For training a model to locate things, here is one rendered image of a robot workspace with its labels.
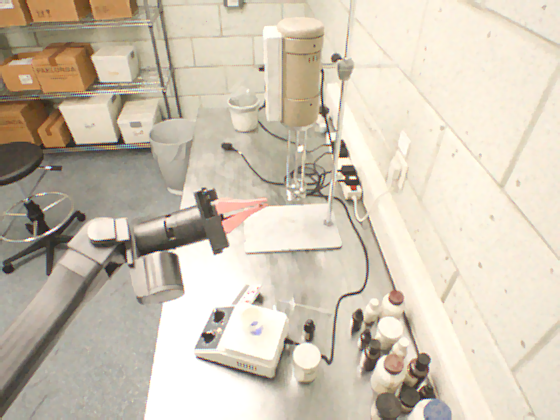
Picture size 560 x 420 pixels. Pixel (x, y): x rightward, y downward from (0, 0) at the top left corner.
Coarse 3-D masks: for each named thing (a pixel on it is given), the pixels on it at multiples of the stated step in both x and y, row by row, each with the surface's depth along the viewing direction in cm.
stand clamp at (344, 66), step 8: (336, 56) 89; (328, 64) 82; (336, 64) 82; (344, 64) 82; (352, 64) 82; (360, 64) 83; (368, 64) 83; (376, 64) 83; (384, 64) 83; (392, 64) 83; (344, 72) 83; (344, 80) 85
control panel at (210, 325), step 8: (224, 312) 88; (232, 312) 87; (208, 320) 89; (224, 320) 86; (208, 328) 87; (216, 328) 85; (224, 328) 84; (216, 336) 83; (200, 344) 84; (208, 344) 82; (216, 344) 81
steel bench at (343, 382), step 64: (256, 128) 164; (192, 192) 131; (256, 192) 131; (192, 256) 109; (256, 256) 109; (320, 256) 109; (192, 320) 93; (320, 320) 93; (192, 384) 80; (256, 384) 81; (320, 384) 81
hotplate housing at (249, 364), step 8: (288, 320) 85; (288, 328) 88; (280, 344) 81; (288, 344) 85; (200, 352) 82; (208, 352) 81; (216, 352) 80; (224, 352) 79; (232, 352) 79; (280, 352) 82; (216, 360) 82; (224, 360) 81; (232, 360) 80; (240, 360) 79; (248, 360) 78; (256, 360) 78; (272, 360) 78; (240, 368) 82; (248, 368) 80; (256, 368) 79; (264, 368) 78; (272, 368) 78; (272, 376) 80
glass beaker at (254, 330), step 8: (240, 304) 78; (248, 304) 80; (256, 304) 79; (240, 312) 78; (240, 320) 78; (248, 320) 75; (256, 320) 76; (248, 328) 77; (256, 328) 78; (248, 336) 80
